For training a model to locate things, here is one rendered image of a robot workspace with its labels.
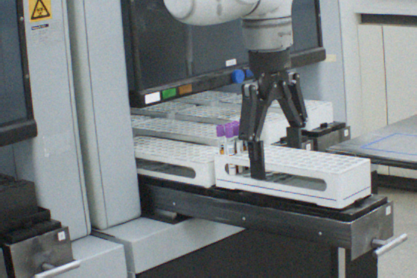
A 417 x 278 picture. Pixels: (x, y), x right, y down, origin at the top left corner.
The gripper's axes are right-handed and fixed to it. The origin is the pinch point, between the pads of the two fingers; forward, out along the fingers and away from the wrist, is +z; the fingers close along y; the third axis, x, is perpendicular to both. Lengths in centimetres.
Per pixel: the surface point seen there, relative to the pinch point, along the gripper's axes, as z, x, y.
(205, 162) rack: 1.2, 13.8, -4.7
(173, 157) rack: 1.1, 22.2, -4.8
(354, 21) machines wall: 5, 140, 227
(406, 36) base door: 11, 111, 229
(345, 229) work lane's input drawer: 8.3, -20.4, -6.8
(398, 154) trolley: 5.6, -8.1, 29.8
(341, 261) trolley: 32.0, 7.2, 29.0
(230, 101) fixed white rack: 1, 50, 42
